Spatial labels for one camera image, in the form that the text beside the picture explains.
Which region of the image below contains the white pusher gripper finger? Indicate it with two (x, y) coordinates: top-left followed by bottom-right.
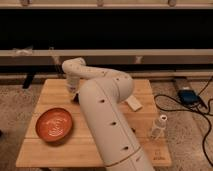
(70, 93), (77, 100)

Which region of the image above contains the black eraser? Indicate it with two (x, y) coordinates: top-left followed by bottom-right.
(72, 94), (79, 103)

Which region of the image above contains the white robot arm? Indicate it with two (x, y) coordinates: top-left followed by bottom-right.
(62, 58), (155, 171)

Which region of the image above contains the orange round plate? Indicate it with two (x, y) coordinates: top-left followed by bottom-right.
(35, 108), (73, 142)

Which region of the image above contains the light wooden block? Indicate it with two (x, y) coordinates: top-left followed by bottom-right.
(126, 95), (142, 112)

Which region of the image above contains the blue power adapter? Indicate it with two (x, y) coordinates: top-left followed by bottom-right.
(178, 89), (199, 105)

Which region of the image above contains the black cable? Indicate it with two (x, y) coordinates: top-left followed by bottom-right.
(153, 77), (213, 168)

